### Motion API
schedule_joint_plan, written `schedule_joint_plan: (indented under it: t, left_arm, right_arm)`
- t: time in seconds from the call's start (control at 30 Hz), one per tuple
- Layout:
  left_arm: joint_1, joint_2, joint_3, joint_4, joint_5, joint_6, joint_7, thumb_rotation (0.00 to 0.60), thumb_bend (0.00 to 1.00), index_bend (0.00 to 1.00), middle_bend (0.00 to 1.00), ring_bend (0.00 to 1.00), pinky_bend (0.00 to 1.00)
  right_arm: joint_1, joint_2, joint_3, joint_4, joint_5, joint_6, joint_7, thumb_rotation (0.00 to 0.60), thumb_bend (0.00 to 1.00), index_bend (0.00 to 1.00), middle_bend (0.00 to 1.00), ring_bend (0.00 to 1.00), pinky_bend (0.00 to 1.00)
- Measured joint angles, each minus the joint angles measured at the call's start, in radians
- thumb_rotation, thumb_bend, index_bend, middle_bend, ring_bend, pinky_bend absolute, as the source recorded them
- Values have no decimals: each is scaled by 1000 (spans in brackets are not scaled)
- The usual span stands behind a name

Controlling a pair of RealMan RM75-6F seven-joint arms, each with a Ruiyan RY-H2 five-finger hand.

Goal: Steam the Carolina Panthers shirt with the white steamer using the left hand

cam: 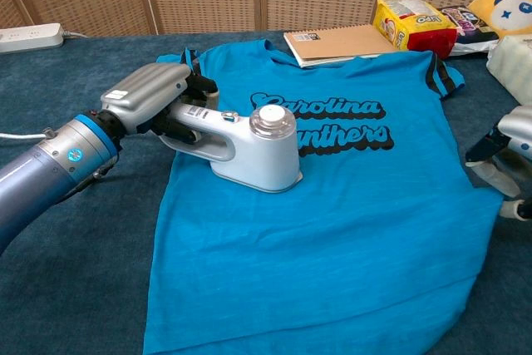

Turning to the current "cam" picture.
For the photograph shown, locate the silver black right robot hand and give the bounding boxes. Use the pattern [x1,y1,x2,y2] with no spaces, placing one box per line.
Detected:
[464,105,532,219]

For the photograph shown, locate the yellow plush toy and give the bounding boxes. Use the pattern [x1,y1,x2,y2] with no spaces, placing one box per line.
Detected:
[467,0,532,39]

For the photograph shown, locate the white power strip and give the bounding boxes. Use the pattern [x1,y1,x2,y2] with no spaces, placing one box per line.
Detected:
[0,22,66,55]

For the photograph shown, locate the brown spiral notebook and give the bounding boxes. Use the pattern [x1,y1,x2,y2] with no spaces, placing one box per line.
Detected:
[283,23,400,69]

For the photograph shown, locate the black purple snack bag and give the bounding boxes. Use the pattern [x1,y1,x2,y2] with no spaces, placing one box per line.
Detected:
[439,4,500,57]

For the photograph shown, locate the blue Carolina Panthers t-shirt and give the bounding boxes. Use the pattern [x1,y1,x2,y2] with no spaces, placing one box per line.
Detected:
[142,38,506,355]

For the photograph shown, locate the long white tissue pack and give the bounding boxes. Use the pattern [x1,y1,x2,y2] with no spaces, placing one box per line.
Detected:
[485,34,532,106]

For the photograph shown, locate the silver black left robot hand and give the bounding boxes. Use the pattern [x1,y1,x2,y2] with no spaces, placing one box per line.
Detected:
[89,62,220,144]

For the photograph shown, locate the white handheld steam iron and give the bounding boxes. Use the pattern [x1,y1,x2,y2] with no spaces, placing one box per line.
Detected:
[164,100,303,194]

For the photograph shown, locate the yellow Lipo snack package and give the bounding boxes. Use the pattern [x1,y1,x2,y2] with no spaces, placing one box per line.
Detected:
[372,0,459,60]

